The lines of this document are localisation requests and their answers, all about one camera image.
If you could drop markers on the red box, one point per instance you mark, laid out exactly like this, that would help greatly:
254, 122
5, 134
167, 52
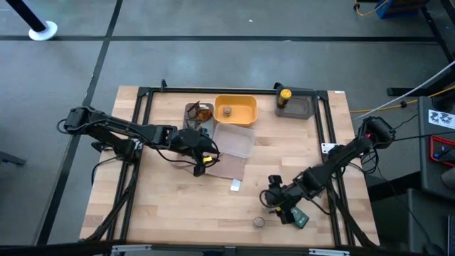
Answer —
435, 151

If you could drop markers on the translucent plastic bin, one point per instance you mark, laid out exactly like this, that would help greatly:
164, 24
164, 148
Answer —
234, 140

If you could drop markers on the orange and black spice packet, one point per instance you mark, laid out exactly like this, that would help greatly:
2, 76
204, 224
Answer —
205, 115

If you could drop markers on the yellow plastic bin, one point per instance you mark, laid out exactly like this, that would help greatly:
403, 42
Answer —
245, 110

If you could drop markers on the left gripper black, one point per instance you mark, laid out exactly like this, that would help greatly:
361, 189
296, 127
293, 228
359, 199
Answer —
193, 142

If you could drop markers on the black desk frame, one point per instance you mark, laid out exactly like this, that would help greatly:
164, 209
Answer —
437, 28

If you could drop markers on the black side cabinet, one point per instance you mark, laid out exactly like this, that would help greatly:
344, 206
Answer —
432, 177

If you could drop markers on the white plastic bin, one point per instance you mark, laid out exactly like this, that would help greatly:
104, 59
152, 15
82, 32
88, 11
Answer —
210, 125

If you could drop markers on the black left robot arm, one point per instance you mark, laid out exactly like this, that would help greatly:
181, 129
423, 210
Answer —
117, 128

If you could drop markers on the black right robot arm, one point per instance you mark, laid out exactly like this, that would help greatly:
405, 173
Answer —
341, 156

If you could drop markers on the white marker tag sheet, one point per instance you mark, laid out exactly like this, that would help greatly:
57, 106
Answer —
440, 119

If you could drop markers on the blue box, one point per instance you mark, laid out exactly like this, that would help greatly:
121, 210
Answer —
391, 9

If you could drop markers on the black pole white round base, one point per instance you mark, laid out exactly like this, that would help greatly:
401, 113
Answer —
42, 31

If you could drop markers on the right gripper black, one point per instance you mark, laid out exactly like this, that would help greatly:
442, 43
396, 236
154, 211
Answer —
282, 201

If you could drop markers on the green spice tin white label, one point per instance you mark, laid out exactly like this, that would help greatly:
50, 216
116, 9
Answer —
301, 217

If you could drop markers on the small white card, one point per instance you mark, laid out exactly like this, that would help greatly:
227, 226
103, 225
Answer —
235, 185

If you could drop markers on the beige cloth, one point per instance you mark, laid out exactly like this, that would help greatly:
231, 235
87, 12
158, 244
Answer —
229, 167

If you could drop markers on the black aluminium rig frame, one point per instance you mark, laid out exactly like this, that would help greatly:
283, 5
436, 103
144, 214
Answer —
249, 90

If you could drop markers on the spice jar with yellow lid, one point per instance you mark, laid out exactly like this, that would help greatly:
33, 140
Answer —
284, 96

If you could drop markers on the dark grey plastic bin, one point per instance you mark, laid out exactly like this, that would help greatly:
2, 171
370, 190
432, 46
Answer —
300, 108

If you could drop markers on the dark furniture foot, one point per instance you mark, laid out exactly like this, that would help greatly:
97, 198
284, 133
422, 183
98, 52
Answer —
12, 159

